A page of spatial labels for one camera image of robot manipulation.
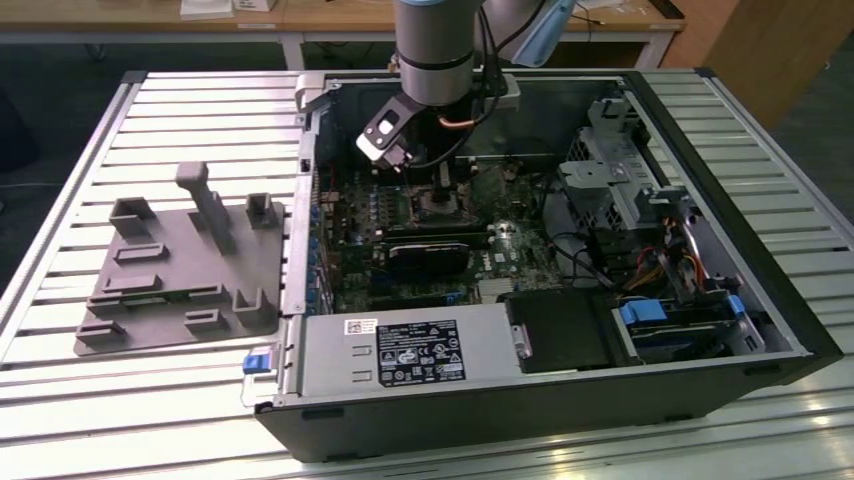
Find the silver square CPU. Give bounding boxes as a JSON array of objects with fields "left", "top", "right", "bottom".
[{"left": 423, "top": 195, "right": 468, "bottom": 217}]

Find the CPU socket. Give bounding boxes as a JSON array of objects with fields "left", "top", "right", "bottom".
[{"left": 397, "top": 183, "right": 480, "bottom": 227}]

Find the black RAM slot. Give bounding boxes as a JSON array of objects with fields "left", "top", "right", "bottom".
[
  {"left": 380, "top": 224, "right": 495, "bottom": 236},
  {"left": 380, "top": 232, "right": 495, "bottom": 245}
]

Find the green motherboard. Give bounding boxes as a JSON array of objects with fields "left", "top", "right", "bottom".
[{"left": 313, "top": 158, "right": 559, "bottom": 315}]

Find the black graphics card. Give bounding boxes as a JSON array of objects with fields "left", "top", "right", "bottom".
[{"left": 384, "top": 241, "right": 472, "bottom": 277}]

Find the grey metal drive cage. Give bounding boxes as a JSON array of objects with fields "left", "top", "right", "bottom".
[{"left": 557, "top": 97, "right": 692, "bottom": 234}]

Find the wooden desk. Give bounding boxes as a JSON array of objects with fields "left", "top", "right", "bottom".
[{"left": 0, "top": 0, "right": 688, "bottom": 71}]

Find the small silver heatsink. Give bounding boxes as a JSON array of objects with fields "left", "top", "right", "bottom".
[{"left": 477, "top": 278, "right": 517, "bottom": 304}]

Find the large white box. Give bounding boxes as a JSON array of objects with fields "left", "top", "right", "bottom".
[{"left": 178, "top": 0, "right": 236, "bottom": 21}]

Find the black rating label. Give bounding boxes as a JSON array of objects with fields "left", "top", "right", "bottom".
[{"left": 375, "top": 319, "right": 467, "bottom": 389}]

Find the black plastic shroud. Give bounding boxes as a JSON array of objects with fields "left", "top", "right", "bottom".
[{"left": 503, "top": 288, "right": 626, "bottom": 375}]

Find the grey power supply unit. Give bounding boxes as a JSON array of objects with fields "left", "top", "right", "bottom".
[{"left": 292, "top": 307, "right": 523, "bottom": 397}]

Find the grey plastic parts rack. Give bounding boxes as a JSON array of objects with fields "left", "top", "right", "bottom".
[{"left": 72, "top": 162, "right": 292, "bottom": 357}]

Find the hard disk in blue carrier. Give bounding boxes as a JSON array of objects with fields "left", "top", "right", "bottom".
[{"left": 616, "top": 297, "right": 739, "bottom": 362}]

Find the blue case latch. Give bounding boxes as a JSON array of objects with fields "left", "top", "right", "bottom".
[{"left": 241, "top": 351, "right": 277, "bottom": 376}]

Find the wooden cabinet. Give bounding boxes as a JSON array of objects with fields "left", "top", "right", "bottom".
[{"left": 666, "top": 0, "right": 854, "bottom": 129}]

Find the black open PC case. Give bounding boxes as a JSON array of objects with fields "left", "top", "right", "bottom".
[{"left": 251, "top": 68, "right": 844, "bottom": 464}]

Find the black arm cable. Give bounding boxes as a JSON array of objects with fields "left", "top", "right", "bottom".
[{"left": 471, "top": 0, "right": 512, "bottom": 151}]

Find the yellow wire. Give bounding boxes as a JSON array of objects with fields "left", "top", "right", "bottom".
[{"left": 626, "top": 264, "right": 670, "bottom": 292}]

